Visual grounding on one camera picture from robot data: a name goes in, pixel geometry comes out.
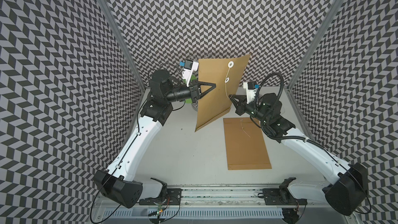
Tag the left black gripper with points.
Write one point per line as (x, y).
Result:
(195, 92)

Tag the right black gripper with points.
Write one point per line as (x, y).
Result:
(240, 108)

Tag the brown kraft file bag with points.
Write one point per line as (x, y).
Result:
(245, 145)

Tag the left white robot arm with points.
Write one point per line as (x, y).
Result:
(118, 182)

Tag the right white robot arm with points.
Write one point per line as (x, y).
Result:
(344, 186)

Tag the green plastic wine glass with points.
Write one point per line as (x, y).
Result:
(193, 77)

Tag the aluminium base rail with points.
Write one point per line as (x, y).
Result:
(230, 202)

